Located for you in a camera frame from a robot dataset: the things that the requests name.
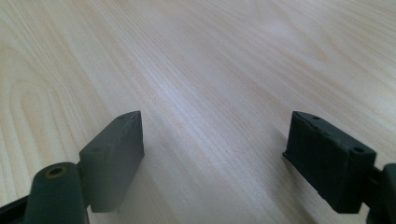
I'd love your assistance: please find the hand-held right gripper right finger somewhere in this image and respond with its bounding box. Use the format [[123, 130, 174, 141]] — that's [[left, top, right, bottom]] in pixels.
[[281, 110, 378, 215]]

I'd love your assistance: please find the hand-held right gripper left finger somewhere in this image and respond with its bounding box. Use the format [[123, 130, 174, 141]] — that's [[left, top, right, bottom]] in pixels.
[[78, 110, 146, 214]]

